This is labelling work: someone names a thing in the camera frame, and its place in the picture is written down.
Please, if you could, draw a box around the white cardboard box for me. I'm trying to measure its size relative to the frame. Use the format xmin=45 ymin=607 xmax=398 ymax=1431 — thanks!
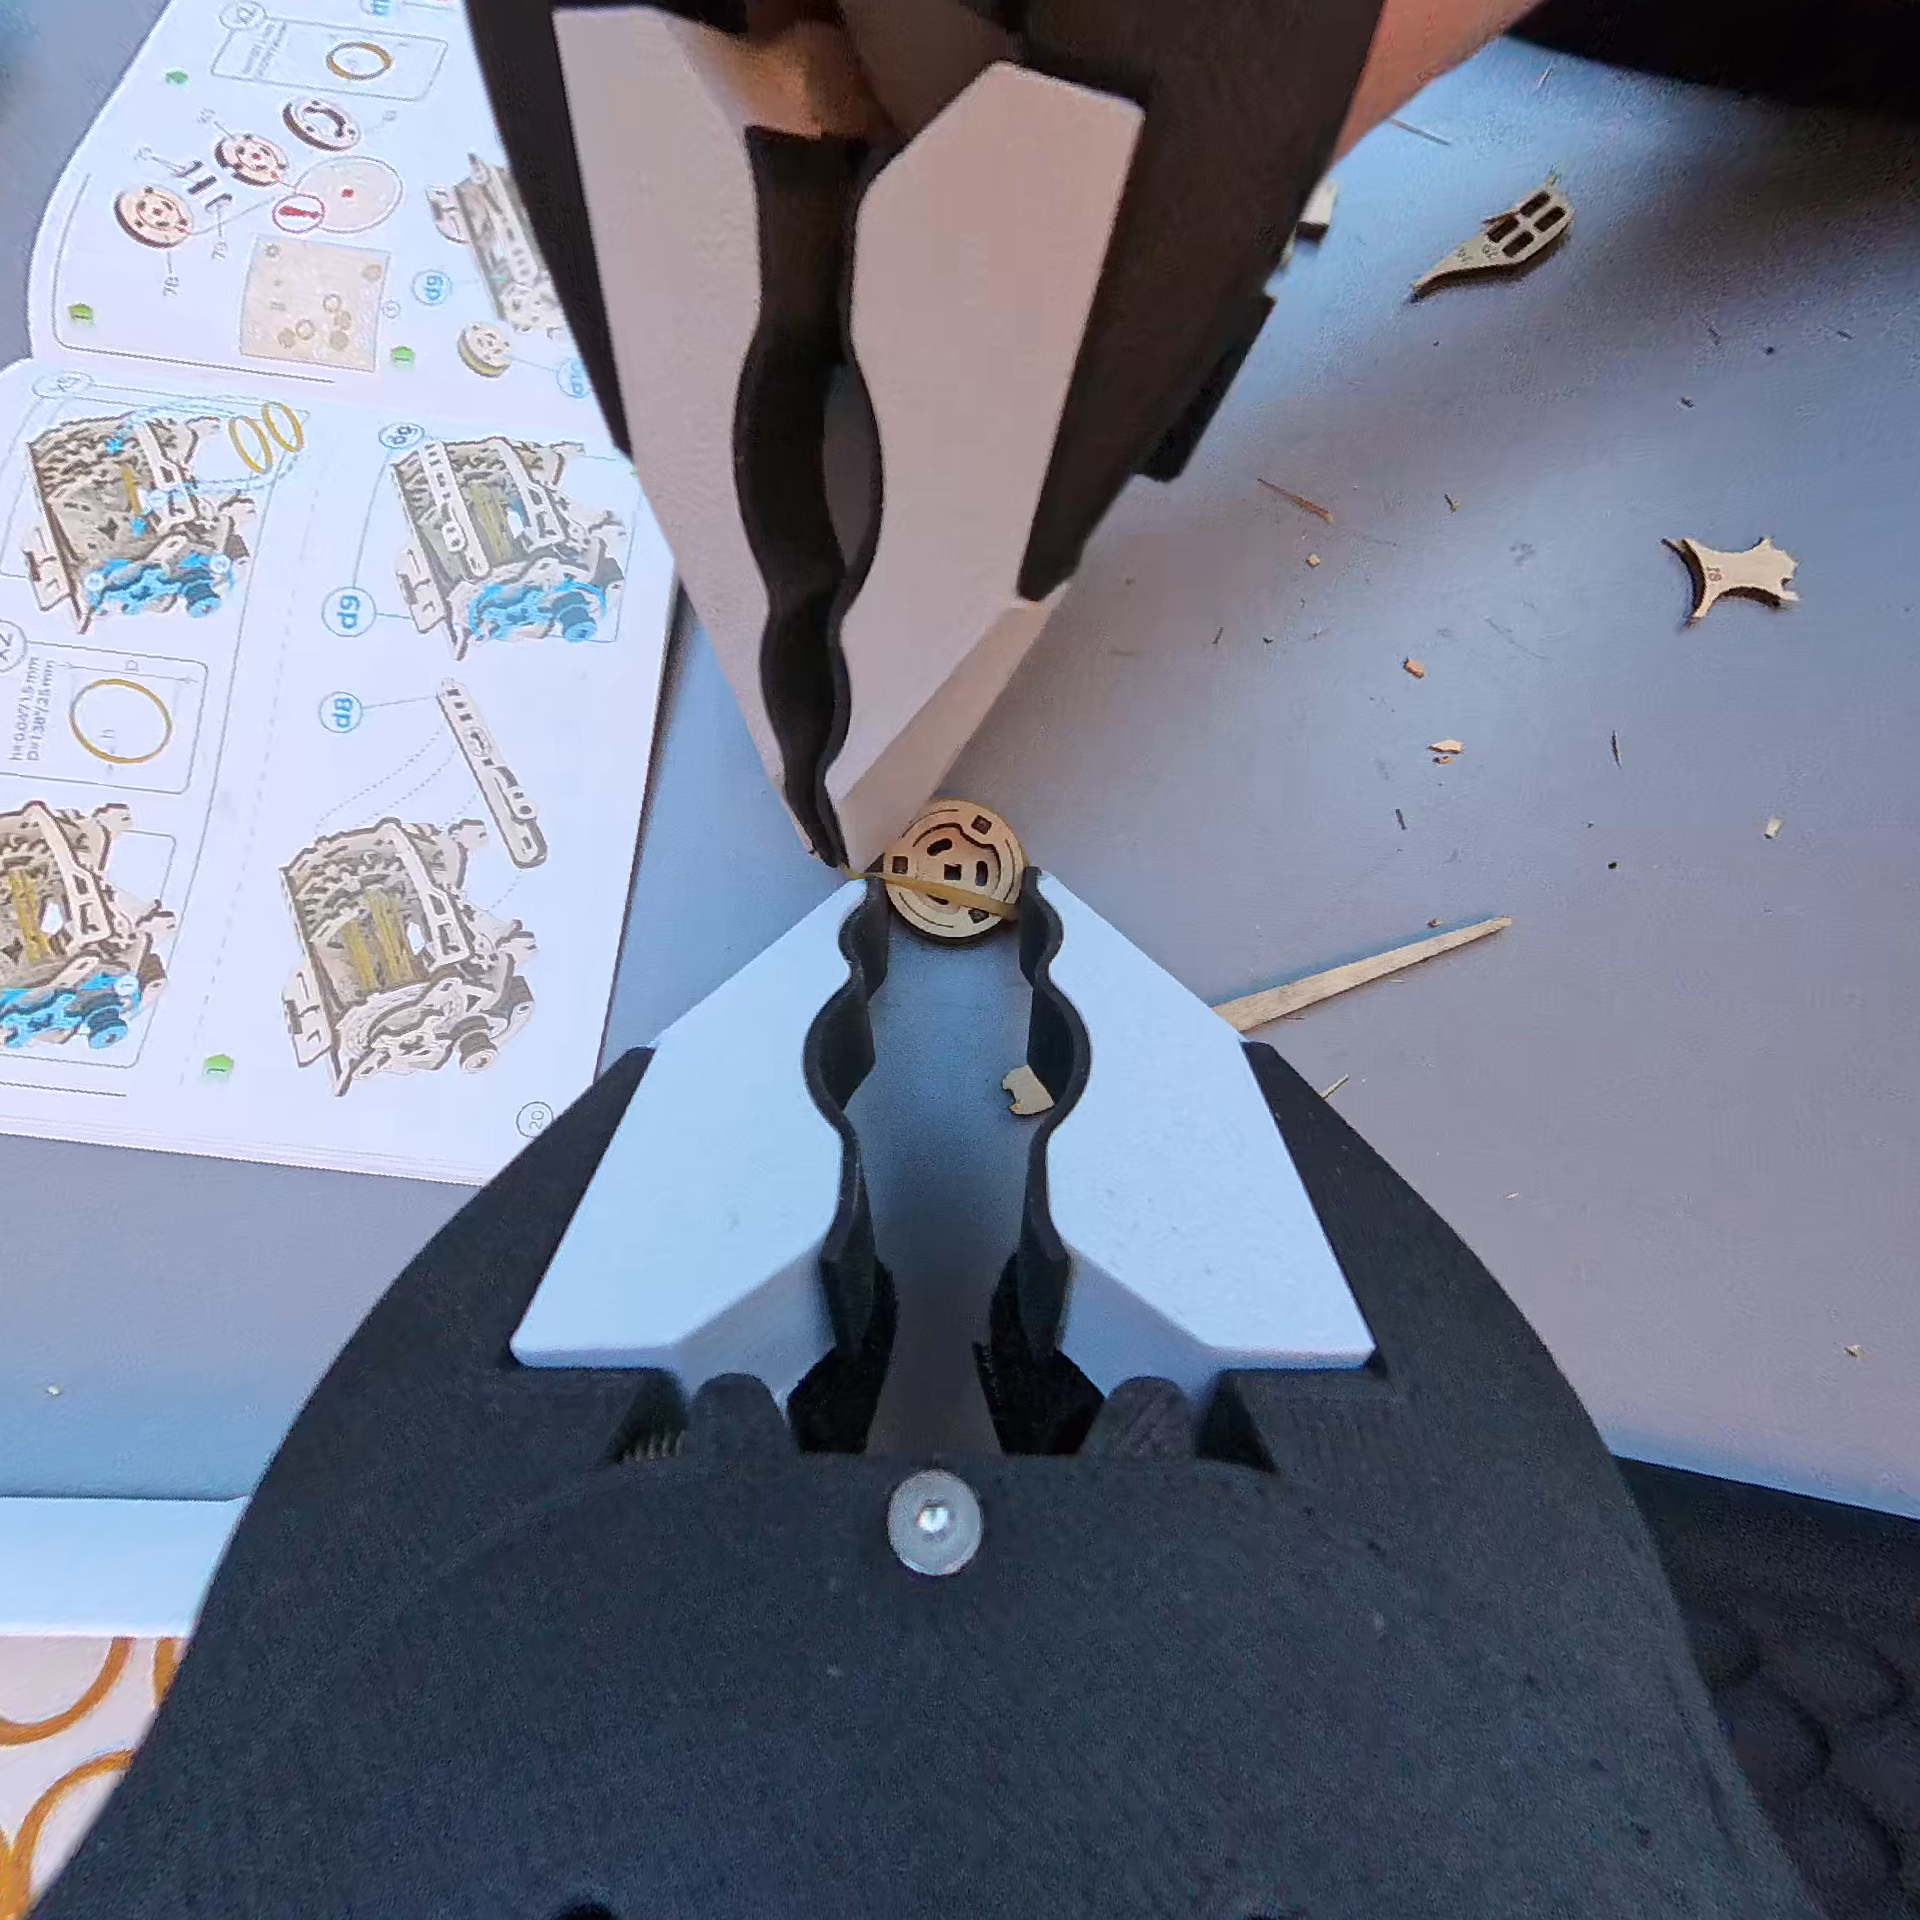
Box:
xmin=0 ymin=1497 xmax=253 ymax=1920

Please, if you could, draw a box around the person's right forearm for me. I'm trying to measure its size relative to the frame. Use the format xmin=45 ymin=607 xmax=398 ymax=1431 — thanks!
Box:
xmin=1342 ymin=0 xmax=1519 ymax=145

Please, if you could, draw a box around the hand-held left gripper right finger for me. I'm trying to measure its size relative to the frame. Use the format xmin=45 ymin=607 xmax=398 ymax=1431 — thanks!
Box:
xmin=983 ymin=871 xmax=1383 ymax=1455

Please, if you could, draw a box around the star-shaped wooden scrap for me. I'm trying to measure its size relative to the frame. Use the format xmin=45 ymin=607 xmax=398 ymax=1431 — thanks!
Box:
xmin=1662 ymin=536 xmax=1800 ymax=625

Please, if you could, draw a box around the grey desk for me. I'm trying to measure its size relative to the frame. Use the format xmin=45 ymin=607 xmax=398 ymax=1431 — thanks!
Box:
xmin=0 ymin=0 xmax=1920 ymax=1508

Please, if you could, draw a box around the assembly instruction booklet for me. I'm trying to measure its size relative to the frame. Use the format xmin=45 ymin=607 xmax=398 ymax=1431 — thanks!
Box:
xmin=0 ymin=0 xmax=680 ymax=1191

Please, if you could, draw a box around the pointed wooden scrap with cutouts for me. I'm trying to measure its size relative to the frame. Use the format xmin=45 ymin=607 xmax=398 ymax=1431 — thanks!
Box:
xmin=1409 ymin=172 xmax=1576 ymax=303

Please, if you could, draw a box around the thin wooden stick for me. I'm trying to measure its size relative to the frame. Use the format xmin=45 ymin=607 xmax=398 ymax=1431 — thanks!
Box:
xmin=1210 ymin=916 xmax=1513 ymax=1033

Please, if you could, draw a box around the round wooden disc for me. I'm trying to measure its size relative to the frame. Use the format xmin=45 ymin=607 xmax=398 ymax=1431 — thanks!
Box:
xmin=879 ymin=800 xmax=1030 ymax=951

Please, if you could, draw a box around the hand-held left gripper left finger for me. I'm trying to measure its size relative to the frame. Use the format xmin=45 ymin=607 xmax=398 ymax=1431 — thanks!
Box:
xmin=510 ymin=877 xmax=902 ymax=1455

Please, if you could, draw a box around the dark quilted seat cushion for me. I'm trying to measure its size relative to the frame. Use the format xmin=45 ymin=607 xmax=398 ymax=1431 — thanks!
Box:
xmin=1606 ymin=1451 xmax=1920 ymax=1920

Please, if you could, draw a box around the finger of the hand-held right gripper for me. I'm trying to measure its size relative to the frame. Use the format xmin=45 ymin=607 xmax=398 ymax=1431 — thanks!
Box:
xmin=823 ymin=60 xmax=1152 ymax=868
xmin=551 ymin=0 xmax=840 ymax=874

